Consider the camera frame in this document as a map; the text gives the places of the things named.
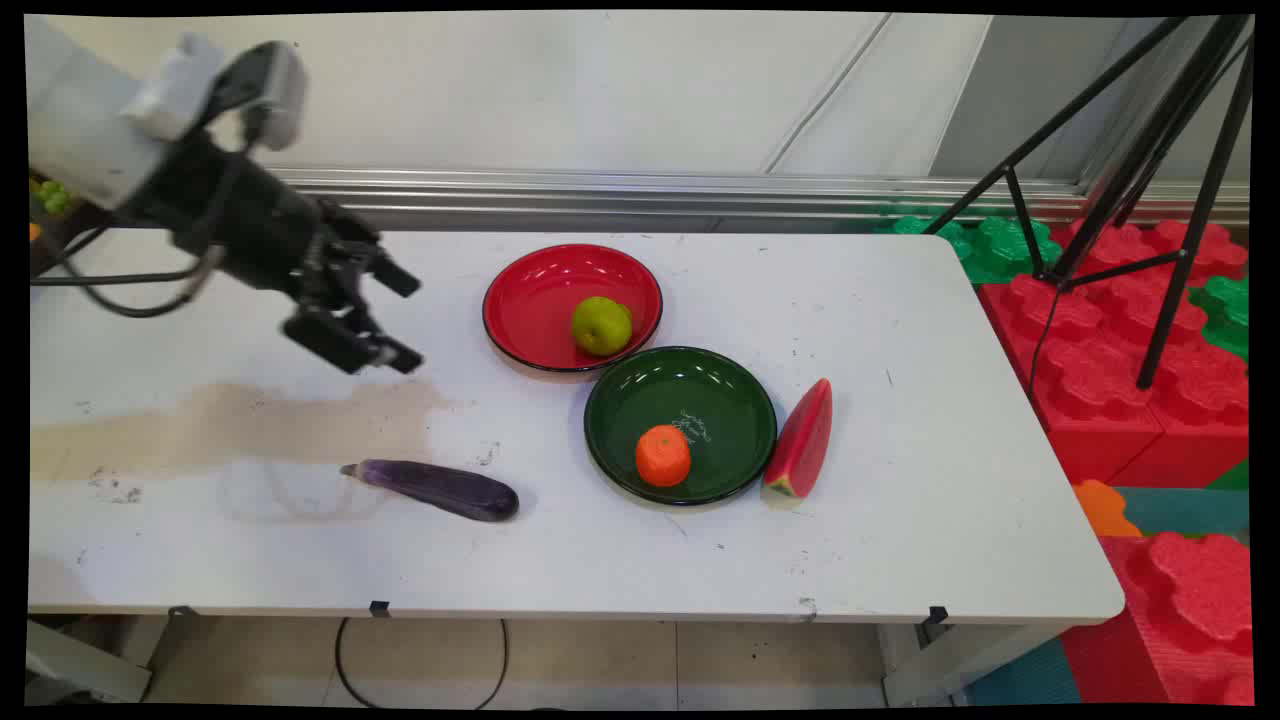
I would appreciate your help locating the toy watermelon slice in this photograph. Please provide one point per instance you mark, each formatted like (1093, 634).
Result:
(802, 445)

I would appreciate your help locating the green toy grapes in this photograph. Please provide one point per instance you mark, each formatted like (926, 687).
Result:
(54, 198)

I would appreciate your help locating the white table leg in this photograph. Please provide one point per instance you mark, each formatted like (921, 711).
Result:
(950, 665)
(85, 660)

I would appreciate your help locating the aluminium wall rail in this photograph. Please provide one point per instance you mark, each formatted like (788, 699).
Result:
(650, 195)

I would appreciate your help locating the green foam block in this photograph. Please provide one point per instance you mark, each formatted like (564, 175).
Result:
(990, 250)
(1228, 315)

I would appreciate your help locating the large red foam block stack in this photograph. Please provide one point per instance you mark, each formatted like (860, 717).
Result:
(1100, 390)

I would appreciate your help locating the orange toy tangerine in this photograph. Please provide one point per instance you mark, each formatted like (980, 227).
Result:
(663, 455)

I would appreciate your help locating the brown wicker basket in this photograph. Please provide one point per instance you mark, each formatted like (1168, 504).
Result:
(50, 245)

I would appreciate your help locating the teal foam floor mat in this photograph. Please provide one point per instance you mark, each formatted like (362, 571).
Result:
(1190, 512)

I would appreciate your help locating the black tripod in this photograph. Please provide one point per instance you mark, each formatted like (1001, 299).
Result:
(1165, 130)

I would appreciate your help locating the dark green plate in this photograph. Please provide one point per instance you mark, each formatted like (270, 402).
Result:
(700, 400)

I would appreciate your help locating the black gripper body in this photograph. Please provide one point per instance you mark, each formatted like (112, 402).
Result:
(250, 225)

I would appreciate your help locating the green toy apple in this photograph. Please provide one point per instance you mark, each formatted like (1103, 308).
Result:
(601, 325)

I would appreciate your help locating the orange foam piece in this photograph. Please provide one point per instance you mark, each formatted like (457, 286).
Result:
(1103, 508)

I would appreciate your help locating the red plate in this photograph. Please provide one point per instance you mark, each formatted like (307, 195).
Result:
(540, 305)

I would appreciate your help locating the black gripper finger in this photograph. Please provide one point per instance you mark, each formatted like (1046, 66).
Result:
(345, 340)
(385, 270)

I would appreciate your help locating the purple toy eggplant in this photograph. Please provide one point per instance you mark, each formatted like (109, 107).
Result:
(445, 490)

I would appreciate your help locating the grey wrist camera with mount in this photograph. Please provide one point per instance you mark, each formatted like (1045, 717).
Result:
(270, 85)

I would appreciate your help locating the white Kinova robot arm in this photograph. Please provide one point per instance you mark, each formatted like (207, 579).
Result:
(80, 130)

